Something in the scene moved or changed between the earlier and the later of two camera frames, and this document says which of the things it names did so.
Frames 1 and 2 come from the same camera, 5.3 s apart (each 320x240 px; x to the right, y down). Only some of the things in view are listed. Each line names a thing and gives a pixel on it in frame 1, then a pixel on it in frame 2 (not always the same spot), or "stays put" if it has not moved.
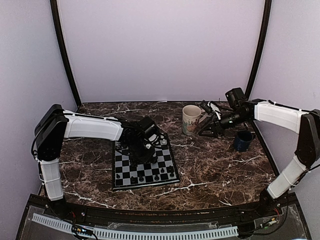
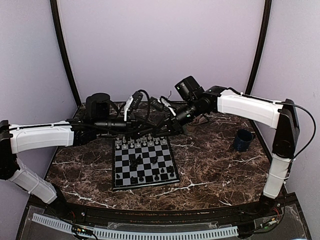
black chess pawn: x=170 y=169 stays put
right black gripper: x=215 y=126 to x=173 y=125
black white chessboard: x=164 y=171 stays put
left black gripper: x=145 y=159 to x=133 y=127
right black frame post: x=268 y=6 stays put
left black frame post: x=55 y=13 stays put
